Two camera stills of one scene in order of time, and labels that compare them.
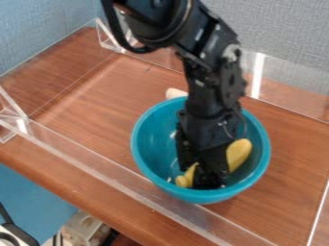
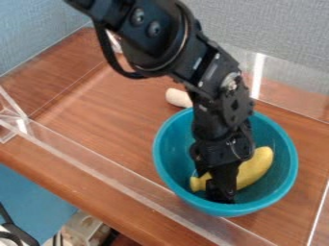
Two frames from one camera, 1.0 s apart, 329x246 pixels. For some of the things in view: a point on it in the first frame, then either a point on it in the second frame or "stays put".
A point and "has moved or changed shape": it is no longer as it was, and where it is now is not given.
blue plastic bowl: (152, 140) to (173, 144)
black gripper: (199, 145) stays put
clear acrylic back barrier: (285, 84) stays put
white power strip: (83, 231) stays put
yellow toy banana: (237, 156) has moved or changed shape
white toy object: (173, 93) stays put
